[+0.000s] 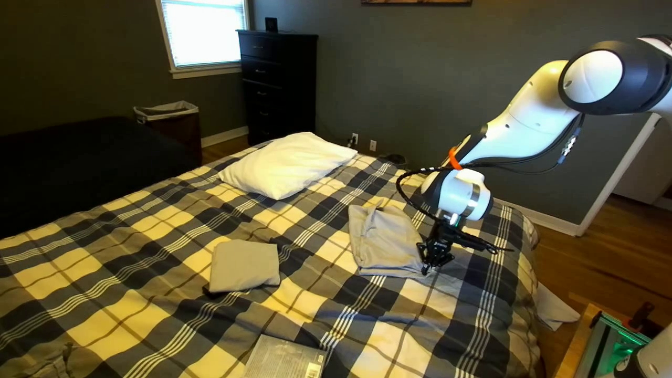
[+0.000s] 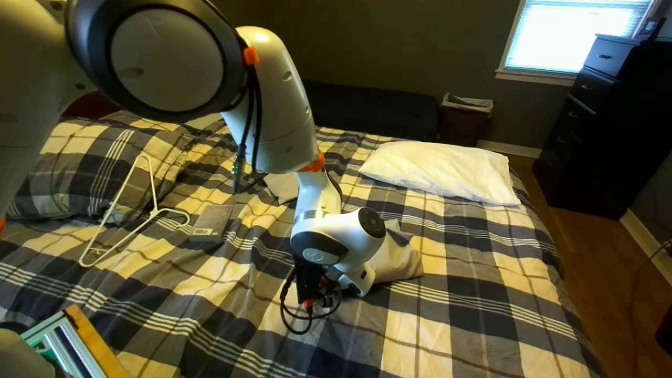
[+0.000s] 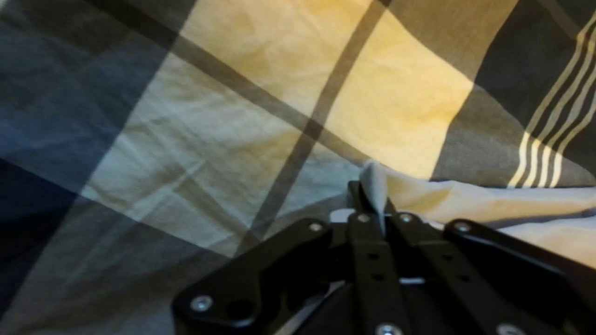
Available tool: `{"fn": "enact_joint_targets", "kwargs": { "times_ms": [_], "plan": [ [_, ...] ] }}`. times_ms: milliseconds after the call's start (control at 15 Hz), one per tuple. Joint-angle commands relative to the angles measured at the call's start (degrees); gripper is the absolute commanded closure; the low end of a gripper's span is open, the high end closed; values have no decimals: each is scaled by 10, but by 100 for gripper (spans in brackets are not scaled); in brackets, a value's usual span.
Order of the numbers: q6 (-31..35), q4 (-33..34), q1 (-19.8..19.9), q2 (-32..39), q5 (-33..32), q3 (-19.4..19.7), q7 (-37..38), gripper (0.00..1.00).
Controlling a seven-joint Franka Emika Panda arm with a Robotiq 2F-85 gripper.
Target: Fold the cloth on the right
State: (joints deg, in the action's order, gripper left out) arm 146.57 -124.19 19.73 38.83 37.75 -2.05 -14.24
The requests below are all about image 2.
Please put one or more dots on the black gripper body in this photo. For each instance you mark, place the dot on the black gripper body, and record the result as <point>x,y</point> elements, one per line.
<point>314,280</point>

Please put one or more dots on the light blue-grey cloth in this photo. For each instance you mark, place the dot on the light blue-grey cloth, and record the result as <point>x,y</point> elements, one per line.
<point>401,264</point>

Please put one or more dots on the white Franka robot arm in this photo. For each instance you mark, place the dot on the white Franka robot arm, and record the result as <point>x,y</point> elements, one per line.
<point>281,107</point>

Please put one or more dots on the yellow grey plaid bedspread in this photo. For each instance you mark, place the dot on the yellow grey plaid bedspread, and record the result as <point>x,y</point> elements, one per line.
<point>175,295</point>

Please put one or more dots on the white pillow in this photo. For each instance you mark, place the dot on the white pillow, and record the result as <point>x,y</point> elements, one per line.
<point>441,171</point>

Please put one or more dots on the brown laundry hamper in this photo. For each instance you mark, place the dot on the brown laundry hamper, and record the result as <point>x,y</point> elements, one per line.
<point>464,117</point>

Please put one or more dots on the plaid pillow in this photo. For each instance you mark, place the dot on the plaid pillow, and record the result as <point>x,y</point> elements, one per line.
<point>85,169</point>

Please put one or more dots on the dark wooden headboard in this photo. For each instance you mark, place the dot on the dark wooden headboard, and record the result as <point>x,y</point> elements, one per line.
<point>86,107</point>

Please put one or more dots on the grey plastic housing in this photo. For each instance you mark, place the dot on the grey plastic housing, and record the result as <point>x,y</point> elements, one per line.
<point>17,358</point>

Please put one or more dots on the black dresser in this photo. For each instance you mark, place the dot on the black dresser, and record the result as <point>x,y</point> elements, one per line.
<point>616,127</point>

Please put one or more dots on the bright window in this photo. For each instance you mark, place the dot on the bright window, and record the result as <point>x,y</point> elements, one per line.
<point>574,35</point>

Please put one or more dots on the small black dresser-top object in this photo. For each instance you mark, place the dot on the small black dresser-top object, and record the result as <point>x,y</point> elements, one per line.
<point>652,29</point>

